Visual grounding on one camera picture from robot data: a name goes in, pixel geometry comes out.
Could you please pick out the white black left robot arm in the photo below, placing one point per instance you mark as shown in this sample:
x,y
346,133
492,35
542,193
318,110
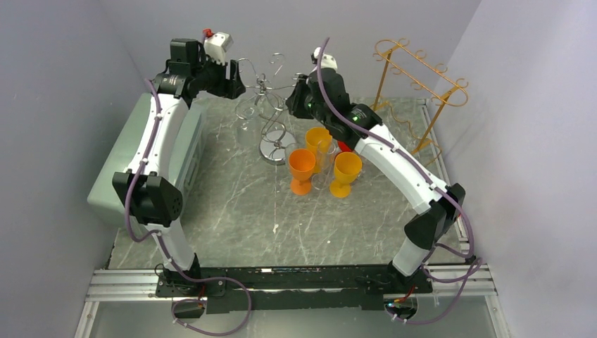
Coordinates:
x,y
152,203

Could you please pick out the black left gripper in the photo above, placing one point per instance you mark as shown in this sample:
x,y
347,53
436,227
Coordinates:
x,y
232,88

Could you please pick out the green plastic storage box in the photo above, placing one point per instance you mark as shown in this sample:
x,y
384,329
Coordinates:
x,y
184,163

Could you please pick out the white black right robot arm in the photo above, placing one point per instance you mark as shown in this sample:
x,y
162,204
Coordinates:
x,y
436,203

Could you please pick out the clear ribbed wine glass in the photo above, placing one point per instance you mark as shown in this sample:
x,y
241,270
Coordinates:
x,y
247,126

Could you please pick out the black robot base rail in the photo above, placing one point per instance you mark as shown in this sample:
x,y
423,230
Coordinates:
x,y
368,287

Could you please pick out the orange plastic goblet back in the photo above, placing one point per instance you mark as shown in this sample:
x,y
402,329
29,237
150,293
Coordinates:
x,y
318,140

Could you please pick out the red plastic goblet back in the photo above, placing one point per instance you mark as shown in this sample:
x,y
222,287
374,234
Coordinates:
x,y
343,147

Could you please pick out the chrome wine glass rack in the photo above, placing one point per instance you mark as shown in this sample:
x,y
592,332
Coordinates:
x,y
275,138

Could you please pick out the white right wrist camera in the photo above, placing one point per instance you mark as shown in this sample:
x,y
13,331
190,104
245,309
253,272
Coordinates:
x,y
323,60

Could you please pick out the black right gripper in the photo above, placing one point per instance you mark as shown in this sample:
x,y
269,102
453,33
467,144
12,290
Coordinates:
x,y
293,103

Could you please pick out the orange plastic goblet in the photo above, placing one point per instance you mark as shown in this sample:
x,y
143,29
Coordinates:
x,y
318,140
347,166
301,164

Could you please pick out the aluminium frame rail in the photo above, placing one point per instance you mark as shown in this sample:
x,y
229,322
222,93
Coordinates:
x,y
448,280

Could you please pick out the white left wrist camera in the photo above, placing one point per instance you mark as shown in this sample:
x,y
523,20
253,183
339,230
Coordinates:
x,y
216,45

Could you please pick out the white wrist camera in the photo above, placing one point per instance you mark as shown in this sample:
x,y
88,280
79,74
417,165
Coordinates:
x,y
216,45
323,60

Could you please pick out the clear wine glass centre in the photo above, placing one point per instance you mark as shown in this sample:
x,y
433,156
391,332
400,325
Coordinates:
x,y
324,157

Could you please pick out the gold wine glass rack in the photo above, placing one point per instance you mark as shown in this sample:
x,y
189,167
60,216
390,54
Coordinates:
x,y
409,73

